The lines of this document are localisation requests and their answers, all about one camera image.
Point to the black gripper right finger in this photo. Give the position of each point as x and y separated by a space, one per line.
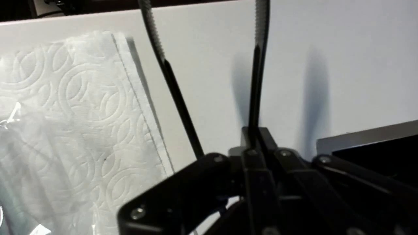
340 197

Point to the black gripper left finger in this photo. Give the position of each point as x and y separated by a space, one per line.
174 197

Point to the black plastic stirrer utensils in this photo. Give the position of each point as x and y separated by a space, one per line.
260 44

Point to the white embossed napkin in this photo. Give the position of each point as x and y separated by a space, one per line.
87 109

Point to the clear plastic bag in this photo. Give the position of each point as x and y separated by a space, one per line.
21 174

